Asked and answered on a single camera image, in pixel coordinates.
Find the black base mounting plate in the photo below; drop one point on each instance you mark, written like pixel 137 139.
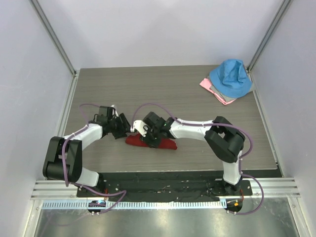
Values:
pixel 175 186

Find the aluminium front rail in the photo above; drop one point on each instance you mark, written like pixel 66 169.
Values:
pixel 272 187

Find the blue bucket hat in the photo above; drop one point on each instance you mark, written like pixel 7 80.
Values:
pixel 231 79

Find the white slotted cable duct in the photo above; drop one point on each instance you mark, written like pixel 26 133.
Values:
pixel 99 204

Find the grey folded cloth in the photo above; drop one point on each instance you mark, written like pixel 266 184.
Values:
pixel 225 100

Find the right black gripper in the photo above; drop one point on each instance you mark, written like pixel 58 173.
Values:
pixel 146 139

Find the aluminium frame post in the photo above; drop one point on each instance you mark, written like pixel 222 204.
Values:
pixel 53 36
pixel 283 8

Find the red cloth napkin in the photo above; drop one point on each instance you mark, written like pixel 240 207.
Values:
pixel 168 144

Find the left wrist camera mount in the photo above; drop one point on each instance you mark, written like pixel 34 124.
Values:
pixel 114 111

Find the pink folded cloth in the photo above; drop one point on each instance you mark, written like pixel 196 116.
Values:
pixel 206 84

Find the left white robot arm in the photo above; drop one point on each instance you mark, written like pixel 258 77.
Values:
pixel 64 156

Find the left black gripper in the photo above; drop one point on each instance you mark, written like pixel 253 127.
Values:
pixel 124 127

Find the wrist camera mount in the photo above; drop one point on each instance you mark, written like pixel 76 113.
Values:
pixel 140 127
pixel 114 111

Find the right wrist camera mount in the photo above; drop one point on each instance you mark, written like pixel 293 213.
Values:
pixel 140 127

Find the right aluminium frame post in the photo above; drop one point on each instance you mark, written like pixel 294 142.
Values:
pixel 283 8

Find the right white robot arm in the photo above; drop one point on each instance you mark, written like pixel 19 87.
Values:
pixel 225 141

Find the left aluminium frame post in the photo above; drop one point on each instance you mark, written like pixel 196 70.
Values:
pixel 53 36

